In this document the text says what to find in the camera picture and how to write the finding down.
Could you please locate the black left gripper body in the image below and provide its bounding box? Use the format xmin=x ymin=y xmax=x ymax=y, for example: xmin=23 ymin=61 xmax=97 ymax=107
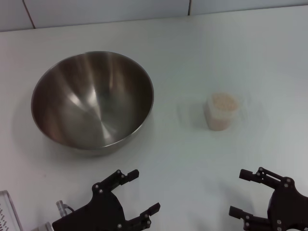
xmin=52 ymin=192 xmax=127 ymax=231

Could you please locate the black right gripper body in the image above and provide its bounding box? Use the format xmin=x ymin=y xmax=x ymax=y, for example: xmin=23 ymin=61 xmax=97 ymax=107
xmin=267 ymin=185 xmax=308 ymax=231

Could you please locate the stainless steel mixing bowl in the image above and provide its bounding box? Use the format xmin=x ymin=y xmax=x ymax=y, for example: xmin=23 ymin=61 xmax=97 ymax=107
xmin=30 ymin=51 xmax=155 ymax=156

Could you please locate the clear plastic cup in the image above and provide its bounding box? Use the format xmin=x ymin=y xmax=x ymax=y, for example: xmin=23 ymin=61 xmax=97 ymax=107
xmin=203 ymin=92 xmax=241 ymax=132

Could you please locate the left wrist metal connector plug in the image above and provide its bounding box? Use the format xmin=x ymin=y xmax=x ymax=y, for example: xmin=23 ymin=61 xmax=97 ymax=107
xmin=56 ymin=200 xmax=69 ymax=217

